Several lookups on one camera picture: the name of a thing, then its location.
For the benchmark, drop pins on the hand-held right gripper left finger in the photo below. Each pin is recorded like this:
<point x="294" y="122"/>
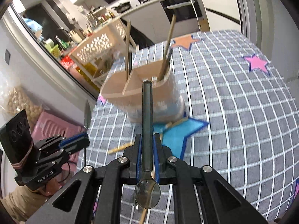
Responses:
<point x="139" y="154"/>

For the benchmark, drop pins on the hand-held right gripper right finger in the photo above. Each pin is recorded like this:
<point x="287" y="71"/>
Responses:
<point x="156" y="170"/>

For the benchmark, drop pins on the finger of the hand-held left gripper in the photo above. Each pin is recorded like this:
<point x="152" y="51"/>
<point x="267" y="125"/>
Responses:
<point x="74" y="138"/>
<point x="77" y="147"/>

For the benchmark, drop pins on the beige plastic utensil holder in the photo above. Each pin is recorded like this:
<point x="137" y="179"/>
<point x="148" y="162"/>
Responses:
<point x="121" y="98"/>

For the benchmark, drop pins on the dark chopstick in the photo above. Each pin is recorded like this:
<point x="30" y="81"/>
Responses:
<point x="168" y="60"/>

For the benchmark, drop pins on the wooden chopsticks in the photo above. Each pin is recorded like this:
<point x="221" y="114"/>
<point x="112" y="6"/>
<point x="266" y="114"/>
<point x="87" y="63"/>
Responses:
<point x="168" y="42"/>

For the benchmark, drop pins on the person's left forearm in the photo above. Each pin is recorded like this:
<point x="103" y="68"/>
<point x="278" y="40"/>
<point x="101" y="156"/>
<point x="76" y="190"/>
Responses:
<point x="21" y="205"/>

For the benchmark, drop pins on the person's left hand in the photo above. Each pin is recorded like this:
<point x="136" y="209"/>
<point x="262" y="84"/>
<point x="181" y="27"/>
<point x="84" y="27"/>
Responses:
<point x="51" y="187"/>

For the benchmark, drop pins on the pink plastic stool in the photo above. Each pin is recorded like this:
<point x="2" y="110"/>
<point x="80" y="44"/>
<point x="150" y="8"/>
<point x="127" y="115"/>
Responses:
<point x="56" y="130"/>

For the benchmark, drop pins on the bag of beige round balls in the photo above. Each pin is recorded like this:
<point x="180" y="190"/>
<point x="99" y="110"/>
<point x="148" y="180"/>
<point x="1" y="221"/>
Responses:
<point x="21" y="105"/>

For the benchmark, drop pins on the yellow cooking oil bottle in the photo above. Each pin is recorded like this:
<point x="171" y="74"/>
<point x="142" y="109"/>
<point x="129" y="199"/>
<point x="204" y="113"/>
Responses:
<point x="86" y="69"/>

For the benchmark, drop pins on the red plastic basket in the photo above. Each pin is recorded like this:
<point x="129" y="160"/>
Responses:
<point x="67" y="61"/>

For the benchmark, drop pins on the clear plastic bag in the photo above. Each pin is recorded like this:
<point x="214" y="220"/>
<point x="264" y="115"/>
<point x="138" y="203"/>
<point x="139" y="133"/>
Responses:
<point x="114" y="58"/>

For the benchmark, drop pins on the green plastic basket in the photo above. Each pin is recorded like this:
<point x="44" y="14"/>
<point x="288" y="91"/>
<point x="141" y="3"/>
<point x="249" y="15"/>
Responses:
<point x="51" y="47"/>

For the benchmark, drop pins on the beige flower-cutout storage rack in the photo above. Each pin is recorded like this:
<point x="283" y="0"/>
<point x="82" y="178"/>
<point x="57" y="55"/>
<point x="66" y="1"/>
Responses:
<point x="93" y="46"/>

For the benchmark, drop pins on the black faucet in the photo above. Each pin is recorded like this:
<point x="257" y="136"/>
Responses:
<point x="63" y="33"/>

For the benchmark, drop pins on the spice rack with bottles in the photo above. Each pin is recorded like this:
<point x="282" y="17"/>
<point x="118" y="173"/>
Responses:
<point x="100" y="16"/>

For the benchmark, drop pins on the black wok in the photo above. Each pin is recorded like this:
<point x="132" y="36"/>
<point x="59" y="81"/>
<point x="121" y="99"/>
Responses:
<point x="121" y="7"/>

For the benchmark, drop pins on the cardboard box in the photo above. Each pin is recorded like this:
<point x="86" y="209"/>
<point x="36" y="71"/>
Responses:
<point x="203" y="25"/>

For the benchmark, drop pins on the black built-in oven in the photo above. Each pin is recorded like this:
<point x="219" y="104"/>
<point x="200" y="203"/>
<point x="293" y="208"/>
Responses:
<point x="179" y="8"/>

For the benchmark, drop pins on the white refrigerator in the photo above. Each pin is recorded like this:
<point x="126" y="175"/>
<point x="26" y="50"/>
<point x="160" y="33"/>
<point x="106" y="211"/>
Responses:
<point x="217" y="0"/>

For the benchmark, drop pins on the dark wall switch panel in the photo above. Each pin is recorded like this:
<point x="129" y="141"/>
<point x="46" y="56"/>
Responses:
<point x="7" y="57"/>

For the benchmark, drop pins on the grey sliding door frame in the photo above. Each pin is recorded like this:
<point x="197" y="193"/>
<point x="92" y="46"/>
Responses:
<point x="247" y="16"/>

